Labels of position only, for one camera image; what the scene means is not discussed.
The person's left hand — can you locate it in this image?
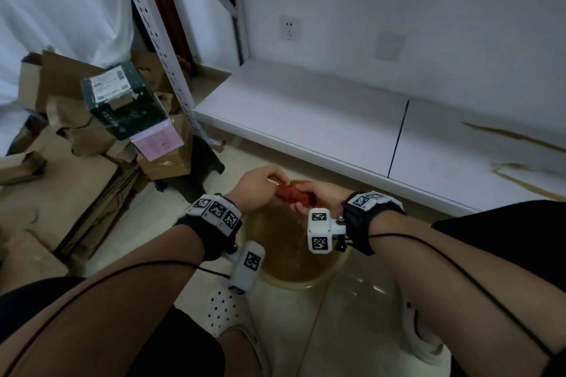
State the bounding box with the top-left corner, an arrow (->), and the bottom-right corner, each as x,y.
225,165 -> 291,216

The person's right hand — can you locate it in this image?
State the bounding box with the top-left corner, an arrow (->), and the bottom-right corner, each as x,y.
291,181 -> 354,219

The red cleaning cloth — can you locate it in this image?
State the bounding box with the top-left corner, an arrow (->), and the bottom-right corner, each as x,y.
275,181 -> 317,210

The white metal shelf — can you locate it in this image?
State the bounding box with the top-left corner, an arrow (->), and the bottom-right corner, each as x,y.
108,0 -> 566,219

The pink box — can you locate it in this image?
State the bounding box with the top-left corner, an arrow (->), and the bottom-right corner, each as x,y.
129,118 -> 186,163

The dark green labelled box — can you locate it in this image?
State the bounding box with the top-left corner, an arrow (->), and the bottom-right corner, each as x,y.
79,59 -> 171,141

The person's left forearm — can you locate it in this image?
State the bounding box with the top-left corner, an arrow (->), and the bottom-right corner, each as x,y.
0,224 -> 206,377

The person's right forearm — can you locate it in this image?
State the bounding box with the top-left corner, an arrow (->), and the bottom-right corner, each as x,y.
369,211 -> 566,377

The black right wristband with markers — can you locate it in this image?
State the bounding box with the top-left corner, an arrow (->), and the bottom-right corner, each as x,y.
340,190 -> 407,256

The black wristband with markers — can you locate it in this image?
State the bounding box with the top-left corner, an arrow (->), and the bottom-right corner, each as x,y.
175,194 -> 243,262
340,190 -> 407,256

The black left wristband with markers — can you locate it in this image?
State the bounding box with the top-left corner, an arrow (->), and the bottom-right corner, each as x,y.
175,194 -> 243,262

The black plastic stool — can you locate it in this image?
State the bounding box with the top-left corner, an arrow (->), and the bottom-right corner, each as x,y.
154,135 -> 225,204

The yellow plastic basin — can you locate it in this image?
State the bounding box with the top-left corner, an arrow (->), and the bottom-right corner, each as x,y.
241,202 -> 350,290

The white clog shoe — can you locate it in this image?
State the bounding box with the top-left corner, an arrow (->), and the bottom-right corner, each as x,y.
205,282 -> 271,377
401,297 -> 452,366

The pile of cardboard boxes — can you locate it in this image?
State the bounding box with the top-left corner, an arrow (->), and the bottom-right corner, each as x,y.
0,49 -> 231,298

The white curtain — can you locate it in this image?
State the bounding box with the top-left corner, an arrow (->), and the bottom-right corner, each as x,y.
0,0 -> 135,157

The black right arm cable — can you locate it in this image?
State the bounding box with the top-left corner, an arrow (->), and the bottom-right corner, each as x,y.
344,233 -> 556,358

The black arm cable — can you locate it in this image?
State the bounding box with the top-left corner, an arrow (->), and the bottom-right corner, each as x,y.
344,233 -> 556,358
2,260 -> 231,377

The blank white wall plate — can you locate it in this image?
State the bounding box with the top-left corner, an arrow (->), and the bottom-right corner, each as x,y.
374,31 -> 407,62

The white wall socket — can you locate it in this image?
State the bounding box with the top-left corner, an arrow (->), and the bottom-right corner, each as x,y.
279,16 -> 302,42

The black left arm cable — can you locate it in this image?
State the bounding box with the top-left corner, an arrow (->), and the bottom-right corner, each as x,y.
2,260 -> 231,377

